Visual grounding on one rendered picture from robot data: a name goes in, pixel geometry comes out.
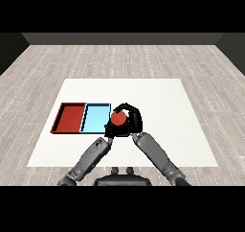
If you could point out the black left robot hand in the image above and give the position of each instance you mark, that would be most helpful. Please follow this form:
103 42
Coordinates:
111 131

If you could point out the red shallow open box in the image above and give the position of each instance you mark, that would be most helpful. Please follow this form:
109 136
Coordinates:
71 117

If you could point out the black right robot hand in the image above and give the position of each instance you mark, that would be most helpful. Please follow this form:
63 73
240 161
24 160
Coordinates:
137 120

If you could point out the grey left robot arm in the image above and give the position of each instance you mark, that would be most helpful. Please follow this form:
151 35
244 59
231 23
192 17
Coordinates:
91 158

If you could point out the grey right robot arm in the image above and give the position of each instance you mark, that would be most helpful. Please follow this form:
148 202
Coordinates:
157 155

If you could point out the red can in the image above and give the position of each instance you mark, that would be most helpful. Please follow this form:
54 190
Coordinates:
119 118

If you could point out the dark grey robot body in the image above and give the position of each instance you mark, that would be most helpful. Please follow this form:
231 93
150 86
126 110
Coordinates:
122 180

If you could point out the light blue shallow open box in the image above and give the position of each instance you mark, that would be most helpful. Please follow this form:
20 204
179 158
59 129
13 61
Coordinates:
95 117

